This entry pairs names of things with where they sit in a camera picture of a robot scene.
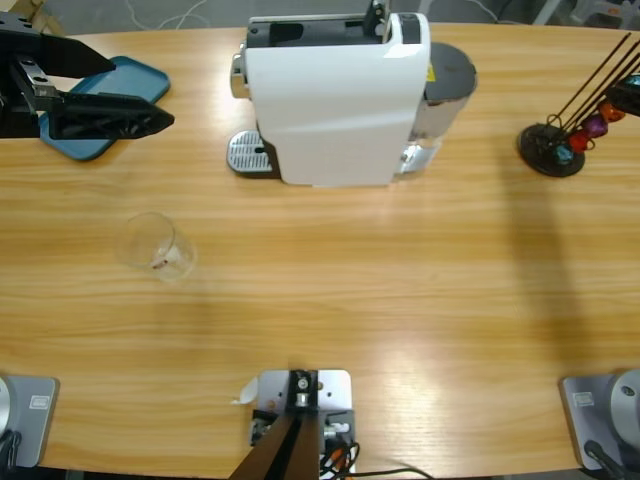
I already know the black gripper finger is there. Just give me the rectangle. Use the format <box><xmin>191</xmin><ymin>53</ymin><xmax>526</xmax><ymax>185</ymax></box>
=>
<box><xmin>12</xmin><ymin>30</ymin><xmax>117</xmax><ymax>79</ymax></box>
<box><xmin>47</xmin><ymin>93</ymin><xmax>176</xmax><ymax>141</ymax></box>
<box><xmin>607</xmin><ymin>82</ymin><xmax>640</xmax><ymax>119</ymax></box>

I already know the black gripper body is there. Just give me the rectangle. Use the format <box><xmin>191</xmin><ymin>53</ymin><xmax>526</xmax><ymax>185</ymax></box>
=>
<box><xmin>0</xmin><ymin>12</ymin><xmax>59</xmax><ymax>139</ymax></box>

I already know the clear glass cup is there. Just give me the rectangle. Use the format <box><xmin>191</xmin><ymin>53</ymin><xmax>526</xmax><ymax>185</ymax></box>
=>
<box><xmin>118</xmin><ymin>211</ymin><xmax>198</xmax><ymax>284</ymax></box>

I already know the grey coffee machine lever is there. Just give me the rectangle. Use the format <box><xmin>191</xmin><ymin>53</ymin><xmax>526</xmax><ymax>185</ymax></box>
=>
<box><xmin>363</xmin><ymin>0</ymin><xmax>390</xmax><ymax>39</ymax></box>

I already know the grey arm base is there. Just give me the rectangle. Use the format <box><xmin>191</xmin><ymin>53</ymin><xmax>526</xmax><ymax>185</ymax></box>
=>
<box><xmin>0</xmin><ymin>374</ymin><xmax>61</xmax><ymax>469</ymax></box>
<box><xmin>558</xmin><ymin>368</ymin><xmax>640</xmax><ymax>471</ymax></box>

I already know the orange coffee capsule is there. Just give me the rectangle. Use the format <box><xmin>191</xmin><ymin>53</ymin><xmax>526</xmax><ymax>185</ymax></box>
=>
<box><xmin>599</xmin><ymin>99</ymin><xmax>626</xmax><ymax>124</ymax></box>

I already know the purple coffee capsule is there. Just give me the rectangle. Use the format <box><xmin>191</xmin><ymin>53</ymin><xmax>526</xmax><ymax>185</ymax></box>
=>
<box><xmin>584</xmin><ymin>113</ymin><xmax>610</xmax><ymax>139</ymax></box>

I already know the red coffee capsule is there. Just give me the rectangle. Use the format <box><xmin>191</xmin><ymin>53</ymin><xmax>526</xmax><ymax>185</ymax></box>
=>
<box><xmin>568</xmin><ymin>129</ymin><xmax>595</xmax><ymax>154</ymax></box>

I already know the white capsule coffee machine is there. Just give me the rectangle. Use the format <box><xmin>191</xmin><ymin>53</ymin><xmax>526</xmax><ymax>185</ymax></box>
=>
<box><xmin>230</xmin><ymin>12</ymin><xmax>432</xmax><ymax>190</ymax></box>

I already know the teal plastic tray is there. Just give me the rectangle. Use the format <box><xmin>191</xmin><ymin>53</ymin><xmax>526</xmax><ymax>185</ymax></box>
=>
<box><xmin>38</xmin><ymin>55</ymin><xmax>172</xmax><ymax>163</ymax></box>

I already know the grey plastic stool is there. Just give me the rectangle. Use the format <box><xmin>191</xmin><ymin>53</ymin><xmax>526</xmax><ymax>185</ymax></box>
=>
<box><xmin>529</xmin><ymin>0</ymin><xmax>640</xmax><ymax>26</ymax></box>

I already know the black capsule holder with rods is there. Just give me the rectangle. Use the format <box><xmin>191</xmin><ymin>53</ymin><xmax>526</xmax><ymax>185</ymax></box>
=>
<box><xmin>517</xmin><ymin>32</ymin><xmax>640</xmax><ymax>179</ymax></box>

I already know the clear water tank black lid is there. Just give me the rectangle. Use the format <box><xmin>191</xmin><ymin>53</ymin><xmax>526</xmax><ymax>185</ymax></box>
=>
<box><xmin>399</xmin><ymin>42</ymin><xmax>480</xmax><ymax>176</ymax></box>

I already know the white paper tag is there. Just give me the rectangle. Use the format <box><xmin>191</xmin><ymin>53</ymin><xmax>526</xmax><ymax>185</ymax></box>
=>
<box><xmin>230</xmin><ymin>377</ymin><xmax>260</xmax><ymax>406</ymax></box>

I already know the wooden frame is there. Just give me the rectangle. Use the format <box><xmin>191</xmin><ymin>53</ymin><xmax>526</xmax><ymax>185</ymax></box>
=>
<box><xmin>0</xmin><ymin>0</ymin><xmax>66</xmax><ymax>39</ymax></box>

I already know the white floor cable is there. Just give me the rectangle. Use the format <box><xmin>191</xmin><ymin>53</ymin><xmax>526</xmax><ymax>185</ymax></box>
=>
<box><xmin>124</xmin><ymin>0</ymin><xmax>236</xmax><ymax>32</ymax></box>

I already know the black base cable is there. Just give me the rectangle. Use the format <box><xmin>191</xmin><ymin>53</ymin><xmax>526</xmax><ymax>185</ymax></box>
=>
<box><xmin>0</xmin><ymin>429</ymin><xmax>24</xmax><ymax>471</ymax></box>
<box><xmin>584</xmin><ymin>439</ymin><xmax>626</xmax><ymax>480</ymax></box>

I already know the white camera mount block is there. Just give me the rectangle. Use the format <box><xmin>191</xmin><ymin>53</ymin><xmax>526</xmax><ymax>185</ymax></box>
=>
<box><xmin>255</xmin><ymin>368</ymin><xmax>354</xmax><ymax>436</ymax></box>

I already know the dark camera post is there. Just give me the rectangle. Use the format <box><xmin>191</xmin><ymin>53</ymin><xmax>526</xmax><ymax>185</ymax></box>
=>
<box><xmin>229</xmin><ymin>368</ymin><xmax>322</xmax><ymax>480</ymax></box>

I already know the black bracket with connectors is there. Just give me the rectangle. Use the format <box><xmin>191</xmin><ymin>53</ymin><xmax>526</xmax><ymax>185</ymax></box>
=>
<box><xmin>249</xmin><ymin>407</ymin><xmax>357</xmax><ymax>449</ymax></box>

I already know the orange and black cable bundle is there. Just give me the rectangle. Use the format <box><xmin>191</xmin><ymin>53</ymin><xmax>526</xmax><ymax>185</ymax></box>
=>
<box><xmin>318</xmin><ymin>439</ymin><xmax>436</xmax><ymax>480</ymax></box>

